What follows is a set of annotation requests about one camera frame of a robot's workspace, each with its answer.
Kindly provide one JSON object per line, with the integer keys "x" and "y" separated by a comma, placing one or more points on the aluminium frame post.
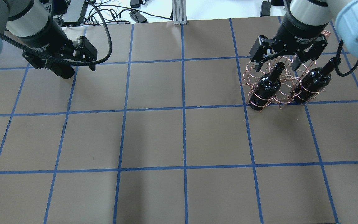
{"x": 179, "y": 12}

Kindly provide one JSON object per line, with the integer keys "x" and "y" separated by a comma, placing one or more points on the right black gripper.
{"x": 300, "y": 31}

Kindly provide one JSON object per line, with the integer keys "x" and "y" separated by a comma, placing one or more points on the copper wire wine basket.
{"x": 287, "y": 78}

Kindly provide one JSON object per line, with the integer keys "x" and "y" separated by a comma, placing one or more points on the dark wine bottle handle side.
{"x": 314, "y": 81}

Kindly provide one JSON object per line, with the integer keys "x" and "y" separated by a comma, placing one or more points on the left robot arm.
{"x": 34, "y": 23}

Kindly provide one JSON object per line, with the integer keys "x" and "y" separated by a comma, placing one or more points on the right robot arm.
{"x": 318, "y": 12}

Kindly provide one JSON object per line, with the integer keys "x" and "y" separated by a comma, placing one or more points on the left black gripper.
{"x": 43, "y": 36}

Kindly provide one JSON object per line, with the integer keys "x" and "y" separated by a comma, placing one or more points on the dark wine bottle front slot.
{"x": 266, "y": 88}

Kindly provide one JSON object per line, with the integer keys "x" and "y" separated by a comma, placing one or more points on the black power adapter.
{"x": 138, "y": 17}

